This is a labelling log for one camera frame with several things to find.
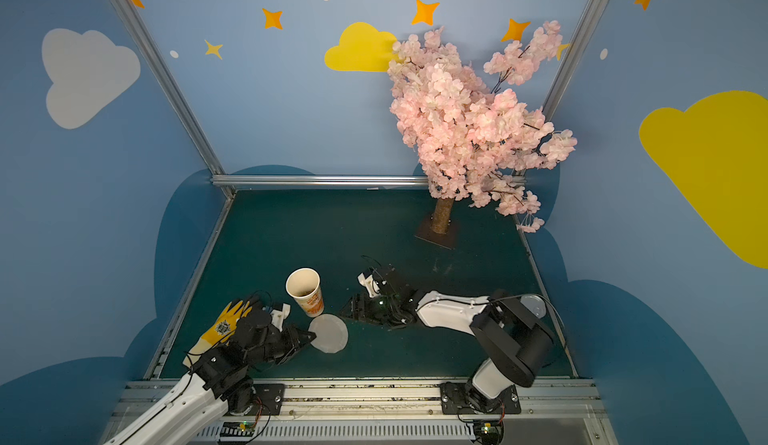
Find aluminium frame post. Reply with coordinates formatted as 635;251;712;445
543;0;609;121
109;0;225;177

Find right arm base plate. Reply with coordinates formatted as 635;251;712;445
439;382;521;415

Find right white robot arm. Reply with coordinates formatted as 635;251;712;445
341;267;555;407

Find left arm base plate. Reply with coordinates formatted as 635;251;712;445
228;382;286;416

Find left aluminium frame post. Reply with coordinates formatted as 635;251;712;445
109;0;225;177

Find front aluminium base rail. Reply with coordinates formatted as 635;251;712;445
191;377;618;444

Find round white leak-proof paper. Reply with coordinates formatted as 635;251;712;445
309;314;349;354

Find left side table rail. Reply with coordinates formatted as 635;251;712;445
142;198;234;380

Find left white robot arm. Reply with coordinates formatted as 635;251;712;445
106;301;316;444

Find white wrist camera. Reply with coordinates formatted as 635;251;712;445
270;303;291;332
357;273;381;299

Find printed paper milk tea cup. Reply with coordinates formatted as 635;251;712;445
285;268;325;318

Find right aluminium frame post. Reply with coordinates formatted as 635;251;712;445
543;0;609;121

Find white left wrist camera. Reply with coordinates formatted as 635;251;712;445
270;303;291;332

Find pink cherry blossom tree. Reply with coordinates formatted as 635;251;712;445
387;21;577;248

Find left green circuit board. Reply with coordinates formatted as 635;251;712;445
216;421;258;444

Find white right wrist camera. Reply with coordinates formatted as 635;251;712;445
357;273;381;299

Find green circuit board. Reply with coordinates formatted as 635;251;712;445
471;421;504;445
216;421;258;444

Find silver tin can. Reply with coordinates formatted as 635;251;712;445
519;294;548;319

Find horizontal aluminium frame rail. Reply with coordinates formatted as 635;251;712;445
211;175;429;189

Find right green circuit board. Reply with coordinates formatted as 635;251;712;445
471;421;504;445

